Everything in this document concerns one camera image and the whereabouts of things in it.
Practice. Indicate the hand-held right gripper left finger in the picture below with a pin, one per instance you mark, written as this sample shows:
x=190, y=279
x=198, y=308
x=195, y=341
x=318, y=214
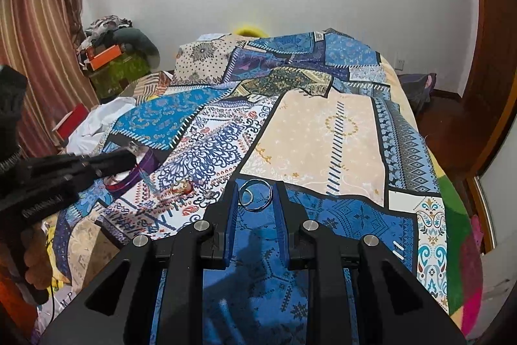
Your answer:
x=231, y=216

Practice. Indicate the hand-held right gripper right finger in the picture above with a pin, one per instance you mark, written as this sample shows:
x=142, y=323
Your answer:
x=281, y=216

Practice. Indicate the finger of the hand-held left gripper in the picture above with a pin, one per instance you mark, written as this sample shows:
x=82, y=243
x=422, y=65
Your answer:
x=111, y=164

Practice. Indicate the purple bangle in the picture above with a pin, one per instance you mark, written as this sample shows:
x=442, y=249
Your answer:
x=135, y=172

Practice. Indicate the silver bangle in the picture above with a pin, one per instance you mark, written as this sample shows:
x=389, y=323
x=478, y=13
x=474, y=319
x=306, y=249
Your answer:
x=255, y=194

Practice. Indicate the person's left hand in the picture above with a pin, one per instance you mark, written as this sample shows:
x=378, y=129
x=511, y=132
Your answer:
x=38, y=262

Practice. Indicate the white cloth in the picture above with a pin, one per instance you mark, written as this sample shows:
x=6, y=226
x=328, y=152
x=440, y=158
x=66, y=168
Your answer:
x=95, y=124

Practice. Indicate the red and gold bangle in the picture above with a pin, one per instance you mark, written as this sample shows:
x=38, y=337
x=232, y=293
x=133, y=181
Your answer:
x=181, y=189

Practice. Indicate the red box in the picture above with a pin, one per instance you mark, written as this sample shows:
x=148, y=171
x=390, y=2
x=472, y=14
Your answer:
x=70, y=123

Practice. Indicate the blue patchwork bedsheet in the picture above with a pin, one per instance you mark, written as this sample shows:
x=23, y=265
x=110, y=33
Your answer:
x=307, y=135

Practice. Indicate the green cloth covered box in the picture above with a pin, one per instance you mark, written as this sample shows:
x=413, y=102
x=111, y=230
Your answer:
x=119, y=74

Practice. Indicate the orange box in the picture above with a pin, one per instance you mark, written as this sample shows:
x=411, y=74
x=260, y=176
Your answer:
x=104, y=57

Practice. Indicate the pile of clothes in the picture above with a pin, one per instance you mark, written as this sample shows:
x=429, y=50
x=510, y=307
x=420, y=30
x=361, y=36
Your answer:
x=109, y=30

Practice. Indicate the striped brown curtain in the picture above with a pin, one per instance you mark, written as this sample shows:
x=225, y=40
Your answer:
x=40, y=38

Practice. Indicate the green and pink fleece blanket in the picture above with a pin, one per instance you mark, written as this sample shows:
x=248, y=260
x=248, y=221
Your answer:
x=456, y=215

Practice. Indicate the yellow round object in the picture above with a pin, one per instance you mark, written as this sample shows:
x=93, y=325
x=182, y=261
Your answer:
x=248, y=31

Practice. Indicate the dark purple cloth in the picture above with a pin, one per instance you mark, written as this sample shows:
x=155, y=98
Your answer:
x=418, y=88

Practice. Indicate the wooden door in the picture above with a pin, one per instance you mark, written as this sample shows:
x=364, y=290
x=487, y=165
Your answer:
x=492, y=58

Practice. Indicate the wall socket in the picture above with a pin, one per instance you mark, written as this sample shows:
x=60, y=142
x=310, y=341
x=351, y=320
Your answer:
x=400, y=64

